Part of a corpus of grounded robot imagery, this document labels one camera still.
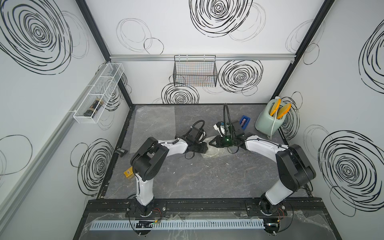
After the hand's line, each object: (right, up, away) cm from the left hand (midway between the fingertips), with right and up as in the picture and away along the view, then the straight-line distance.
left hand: (205, 149), depth 94 cm
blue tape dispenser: (+27, +17, +8) cm, 33 cm away
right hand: (+2, +5, -7) cm, 9 cm away
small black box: (-52, -1, -4) cm, 52 cm away
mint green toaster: (+37, +17, 0) cm, 41 cm away
